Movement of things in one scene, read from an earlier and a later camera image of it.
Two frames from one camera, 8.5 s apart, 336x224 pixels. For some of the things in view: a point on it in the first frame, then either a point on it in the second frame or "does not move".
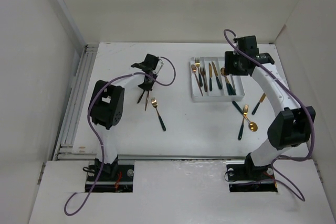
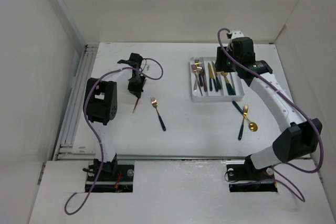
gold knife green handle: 210,76 does not move
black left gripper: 147,87 to 137,91
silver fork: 140,96 to 198,68
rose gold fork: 194,68 does not move
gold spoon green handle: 222,71 does not move
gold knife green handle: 216,74 does not move
